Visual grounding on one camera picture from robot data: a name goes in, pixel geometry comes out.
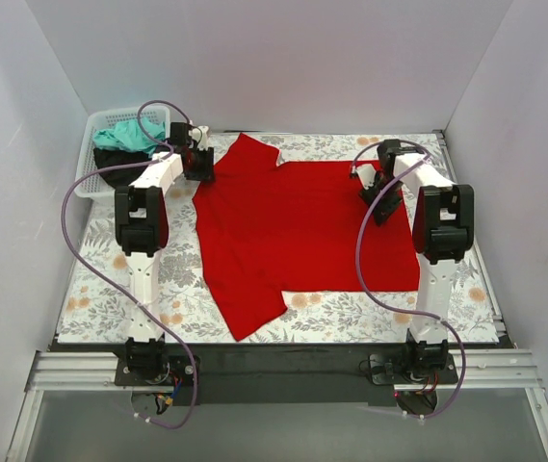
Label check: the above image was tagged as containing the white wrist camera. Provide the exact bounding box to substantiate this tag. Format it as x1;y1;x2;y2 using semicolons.
350;164;378;189
190;125;210;150

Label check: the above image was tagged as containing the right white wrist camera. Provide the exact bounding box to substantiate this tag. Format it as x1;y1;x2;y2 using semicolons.
350;164;378;189

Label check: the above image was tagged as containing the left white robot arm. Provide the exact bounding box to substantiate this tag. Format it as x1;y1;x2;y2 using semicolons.
115;122;215;385

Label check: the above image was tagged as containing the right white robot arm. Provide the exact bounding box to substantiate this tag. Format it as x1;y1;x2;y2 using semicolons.
351;139;475;392

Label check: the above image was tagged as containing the black t shirt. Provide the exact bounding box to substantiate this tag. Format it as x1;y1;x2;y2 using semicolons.
93;147;150;189

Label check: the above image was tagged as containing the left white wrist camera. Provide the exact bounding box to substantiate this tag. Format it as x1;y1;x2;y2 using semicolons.
190;125;210;150

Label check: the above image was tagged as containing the aluminium frame rail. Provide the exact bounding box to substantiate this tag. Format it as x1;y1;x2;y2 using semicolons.
28;349;543;391

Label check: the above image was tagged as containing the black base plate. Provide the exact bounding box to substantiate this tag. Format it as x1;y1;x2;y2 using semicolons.
115;344;461;406

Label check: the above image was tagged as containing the red t shirt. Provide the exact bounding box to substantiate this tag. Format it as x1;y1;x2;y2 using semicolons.
193;134;420;341

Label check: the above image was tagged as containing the white plastic laundry basket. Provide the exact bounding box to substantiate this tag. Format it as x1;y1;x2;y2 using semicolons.
74;105;170;207

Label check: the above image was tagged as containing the teal t shirt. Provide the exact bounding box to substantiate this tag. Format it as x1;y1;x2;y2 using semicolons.
92;118;158;156

